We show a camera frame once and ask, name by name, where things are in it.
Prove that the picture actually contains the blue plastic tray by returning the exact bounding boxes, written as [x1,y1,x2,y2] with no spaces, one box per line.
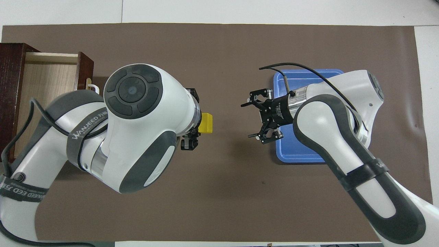
[273,69,345,163]

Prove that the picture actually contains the wooden drawer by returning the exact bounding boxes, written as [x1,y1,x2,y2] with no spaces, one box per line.
[15,51,95,138]

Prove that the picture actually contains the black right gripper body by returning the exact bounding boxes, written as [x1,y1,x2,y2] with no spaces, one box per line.
[263,94,296,128]

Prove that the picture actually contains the white drawer handle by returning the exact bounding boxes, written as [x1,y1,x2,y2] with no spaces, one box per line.
[87,78,100,95]

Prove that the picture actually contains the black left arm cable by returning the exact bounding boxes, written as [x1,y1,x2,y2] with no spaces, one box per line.
[0,97,111,247]

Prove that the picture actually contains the brown table mat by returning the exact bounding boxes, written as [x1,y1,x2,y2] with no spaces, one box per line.
[2,23,433,242]

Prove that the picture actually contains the yellow cube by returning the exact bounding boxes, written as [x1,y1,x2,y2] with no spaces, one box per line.
[200,113,213,134]

